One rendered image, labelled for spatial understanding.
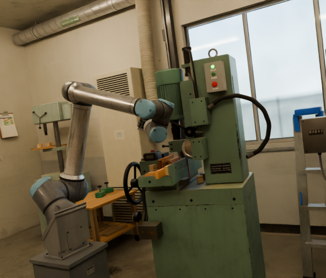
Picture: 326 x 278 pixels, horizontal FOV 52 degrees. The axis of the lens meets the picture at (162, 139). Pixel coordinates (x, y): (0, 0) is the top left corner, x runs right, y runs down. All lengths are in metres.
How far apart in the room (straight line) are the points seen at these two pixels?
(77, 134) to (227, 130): 0.87
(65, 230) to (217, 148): 0.94
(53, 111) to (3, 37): 1.42
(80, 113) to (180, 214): 0.82
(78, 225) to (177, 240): 0.57
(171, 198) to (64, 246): 0.63
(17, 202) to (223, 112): 3.52
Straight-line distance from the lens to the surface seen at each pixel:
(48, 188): 2.01
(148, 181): 1.92
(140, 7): 3.73
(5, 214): 4.79
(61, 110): 4.08
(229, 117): 1.91
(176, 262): 2.09
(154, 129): 1.69
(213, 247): 1.98
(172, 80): 2.04
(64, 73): 4.63
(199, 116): 1.86
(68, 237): 1.93
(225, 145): 1.92
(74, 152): 2.07
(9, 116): 4.84
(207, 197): 1.89
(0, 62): 4.95
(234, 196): 1.85
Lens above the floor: 1.20
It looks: 3 degrees down
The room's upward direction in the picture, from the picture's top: 7 degrees counter-clockwise
